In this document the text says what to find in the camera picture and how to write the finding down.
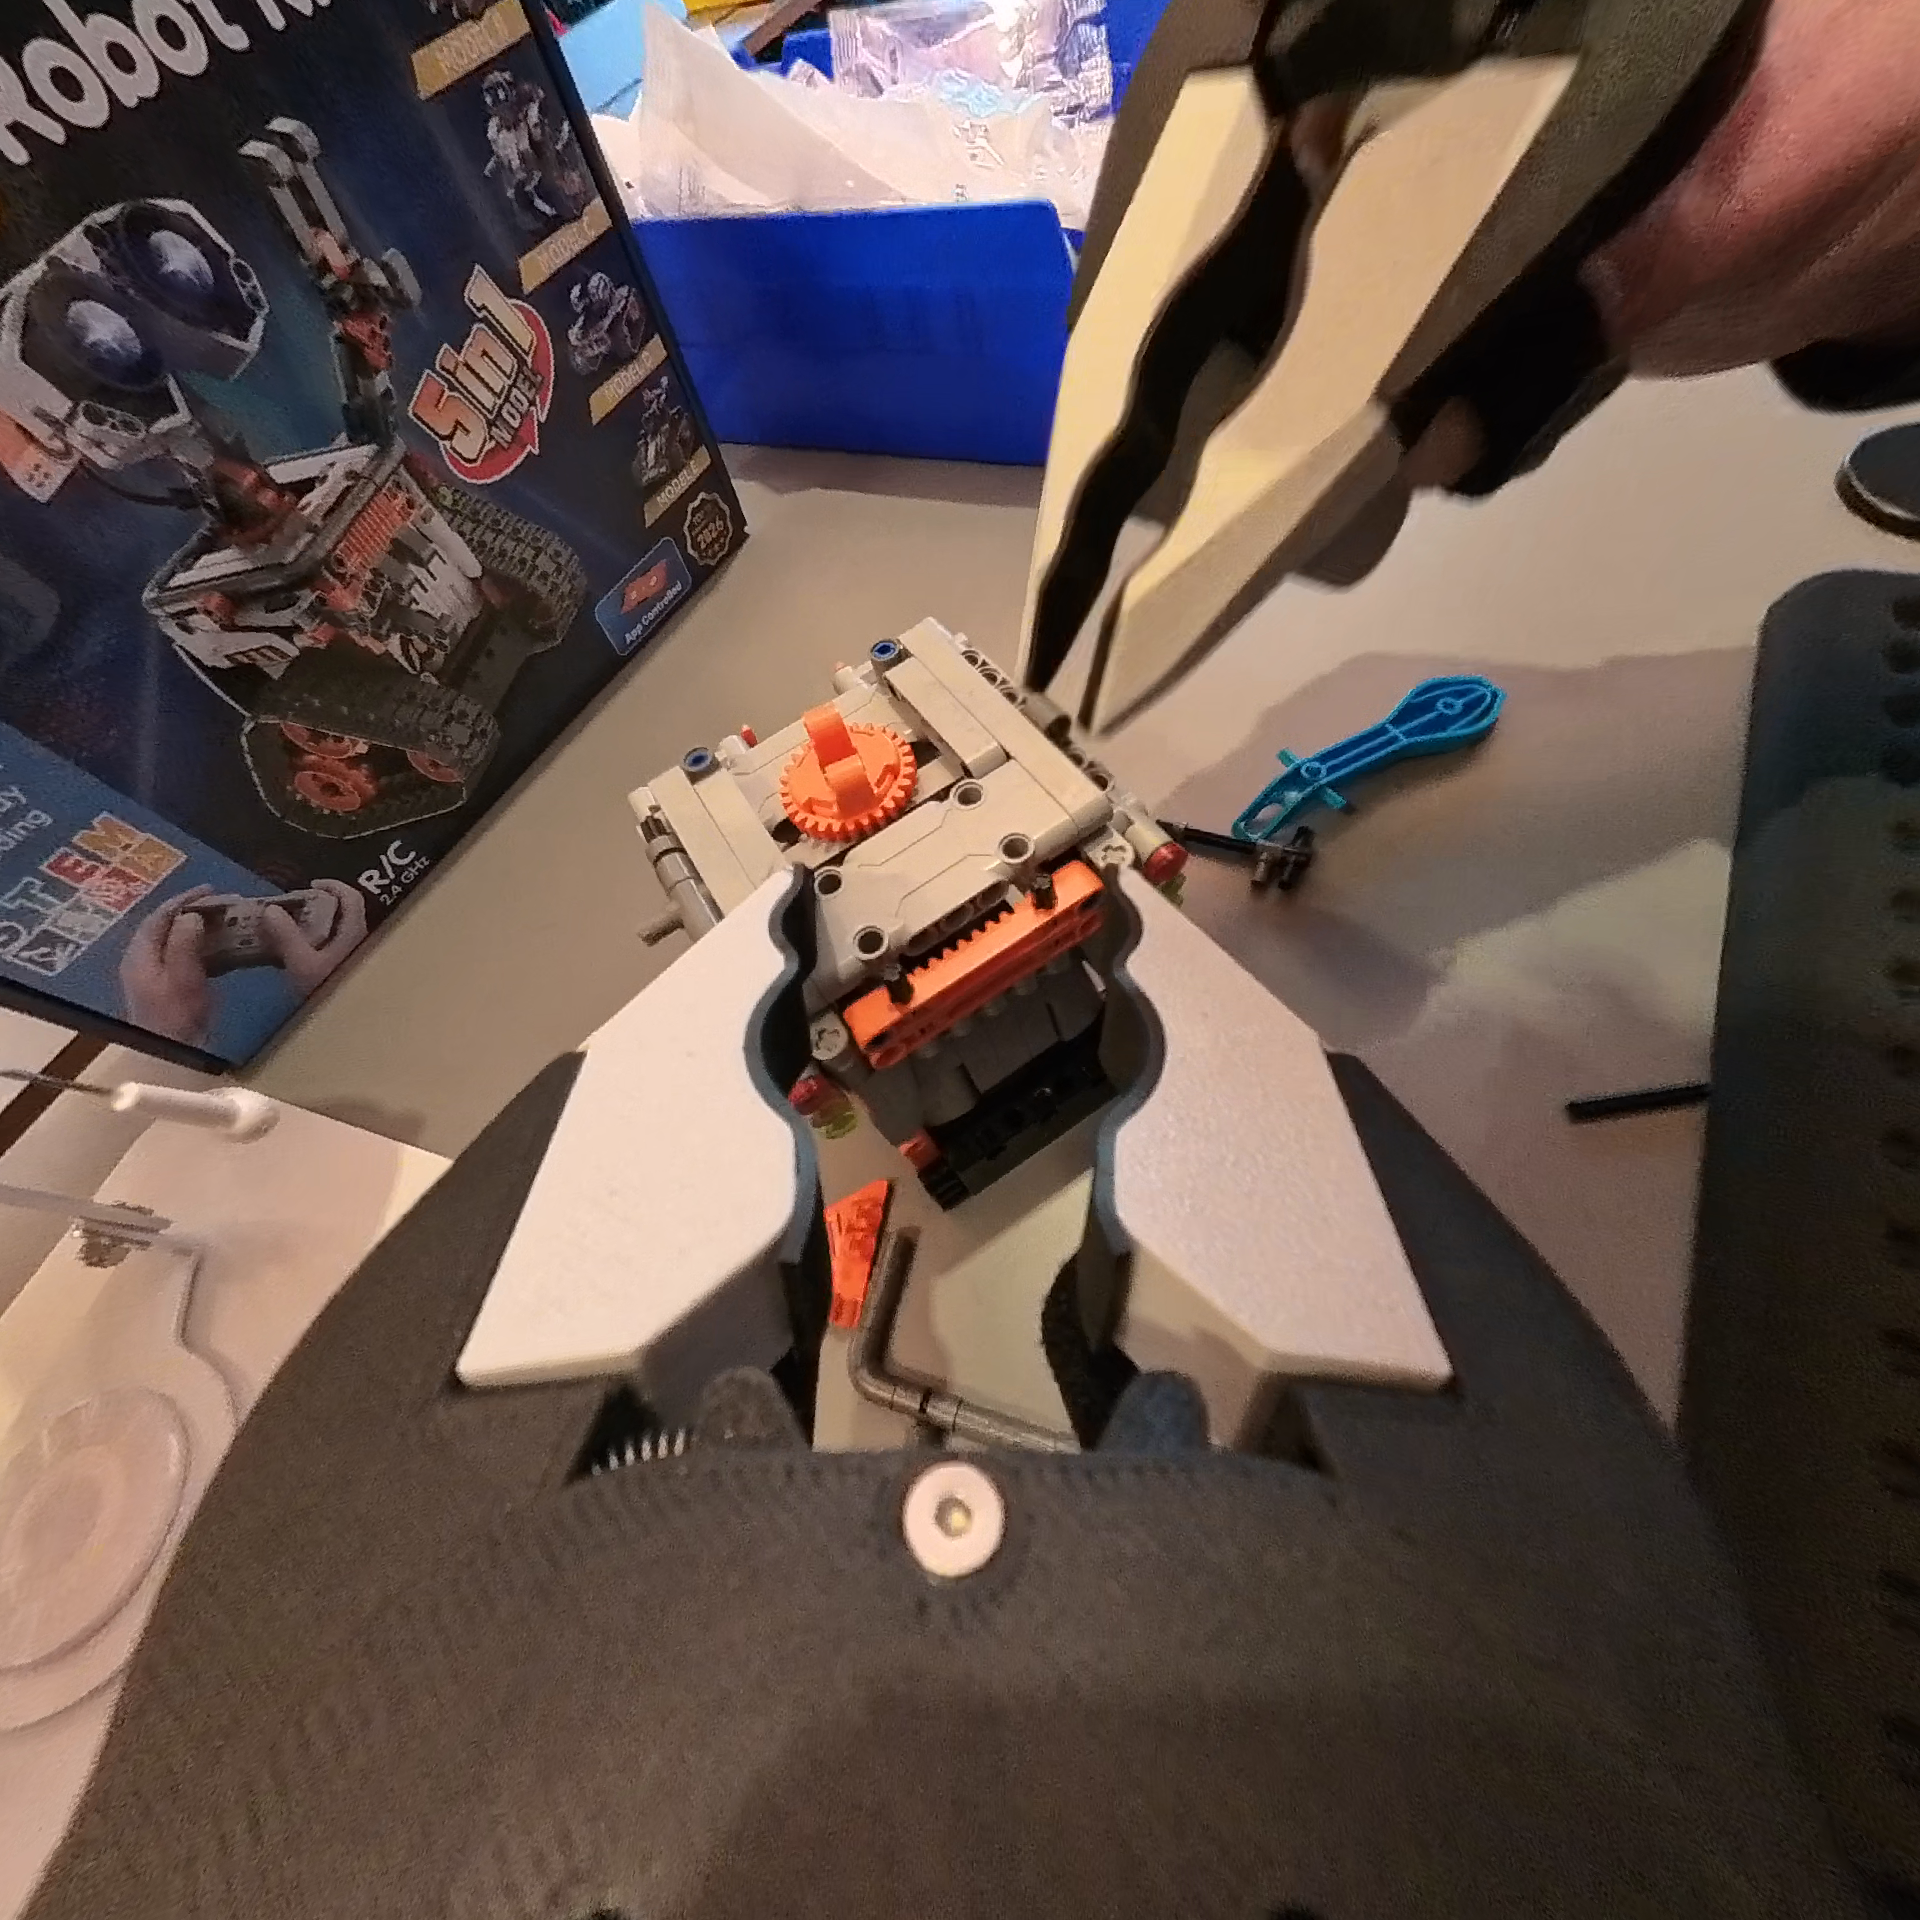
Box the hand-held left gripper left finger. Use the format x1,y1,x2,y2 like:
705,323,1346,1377
453,870,821,1398

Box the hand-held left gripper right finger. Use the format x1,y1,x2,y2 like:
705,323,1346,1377
1072,879,1462,1448

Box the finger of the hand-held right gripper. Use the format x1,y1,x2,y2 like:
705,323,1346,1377
1089,59,1576,744
1017,59,1302,694

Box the grey bent toy tube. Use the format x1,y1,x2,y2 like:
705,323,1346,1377
846,1228,1089,1448

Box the blue plastic toy wrench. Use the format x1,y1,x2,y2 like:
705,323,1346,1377
1229,674,1503,847

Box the grey orange toy block model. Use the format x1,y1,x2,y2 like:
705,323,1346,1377
628,616,1191,1214

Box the person's right hand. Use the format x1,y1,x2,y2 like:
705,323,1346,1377
1576,0,1920,419

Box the orange toy panel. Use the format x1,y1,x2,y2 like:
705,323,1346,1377
821,1182,895,1329

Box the blue storage bin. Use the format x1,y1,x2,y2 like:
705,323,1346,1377
628,200,1121,468

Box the dark grey pin connector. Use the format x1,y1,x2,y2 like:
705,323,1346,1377
1164,819,1320,902

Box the white stand with flat base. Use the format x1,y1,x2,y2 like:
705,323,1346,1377
0,1007,453,1736

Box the clear plastic bags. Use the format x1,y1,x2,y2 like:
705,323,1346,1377
578,0,1154,232

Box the dark perforated pad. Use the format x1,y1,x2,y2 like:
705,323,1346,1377
1677,570,1920,1920

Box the clear plastic holder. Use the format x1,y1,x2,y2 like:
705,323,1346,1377
0,1184,231,1683

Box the dark printed toy kit box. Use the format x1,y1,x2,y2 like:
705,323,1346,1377
0,0,747,1072

